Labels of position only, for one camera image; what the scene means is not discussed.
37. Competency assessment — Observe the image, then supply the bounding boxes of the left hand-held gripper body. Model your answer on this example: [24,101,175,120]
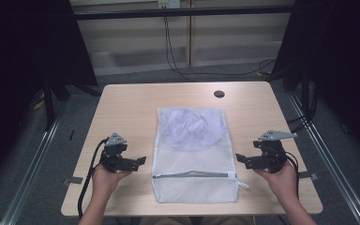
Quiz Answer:
[98,132,129,173]

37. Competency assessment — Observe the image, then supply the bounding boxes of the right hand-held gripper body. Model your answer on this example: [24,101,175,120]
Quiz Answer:
[252,129,298,173]

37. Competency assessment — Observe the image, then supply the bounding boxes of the white mesh laundry bag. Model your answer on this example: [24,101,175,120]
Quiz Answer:
[151,107,250,204]

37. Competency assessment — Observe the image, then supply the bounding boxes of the person's left hand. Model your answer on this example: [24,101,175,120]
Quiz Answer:
[91,162,133,203]

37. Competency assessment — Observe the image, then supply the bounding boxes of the person's right hand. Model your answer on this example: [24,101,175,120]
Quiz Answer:
[254,160,298,205]

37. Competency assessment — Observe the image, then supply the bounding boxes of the white garment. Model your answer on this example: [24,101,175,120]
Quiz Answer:
[159,108,230,152]

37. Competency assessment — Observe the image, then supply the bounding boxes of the black metal stand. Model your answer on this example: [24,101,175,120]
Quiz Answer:
[40,73,57,131]

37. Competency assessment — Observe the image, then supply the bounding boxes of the yellow floor object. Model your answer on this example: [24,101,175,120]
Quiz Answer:
[31,90,46,111]

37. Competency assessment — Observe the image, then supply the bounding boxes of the black curtain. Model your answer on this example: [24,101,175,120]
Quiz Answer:
[0,0,98,188]
[273,0,360,165]

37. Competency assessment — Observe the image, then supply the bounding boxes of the black horizontal bar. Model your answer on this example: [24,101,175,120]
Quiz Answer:
[74,5,295,22]

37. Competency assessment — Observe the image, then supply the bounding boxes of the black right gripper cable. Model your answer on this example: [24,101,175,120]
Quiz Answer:
[283,151,301,201]

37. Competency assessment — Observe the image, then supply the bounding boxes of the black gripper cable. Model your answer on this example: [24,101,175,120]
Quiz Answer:
[283,151,301,201]
[77,138,110,220]

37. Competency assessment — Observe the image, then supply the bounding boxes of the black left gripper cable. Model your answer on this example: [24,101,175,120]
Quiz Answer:
[77,138,110,220]

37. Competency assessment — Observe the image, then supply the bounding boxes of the grey metal table bracket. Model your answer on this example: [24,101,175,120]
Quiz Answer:
[298,171,321,182]
[62,176,84,186]

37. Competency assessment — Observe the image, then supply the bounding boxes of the bundle of black floor cables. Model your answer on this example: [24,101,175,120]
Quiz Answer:
[286,82,320,134]

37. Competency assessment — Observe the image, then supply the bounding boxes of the aluminium floor rail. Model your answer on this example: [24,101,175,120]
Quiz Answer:
[288,92,360,225]
[0,101,67,225]

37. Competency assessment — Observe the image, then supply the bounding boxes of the black wall cable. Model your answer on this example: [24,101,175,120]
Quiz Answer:
[163,16,277,83]

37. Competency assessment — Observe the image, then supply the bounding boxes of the white wall outlet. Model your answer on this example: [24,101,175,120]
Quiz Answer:
[157,0,181,9]

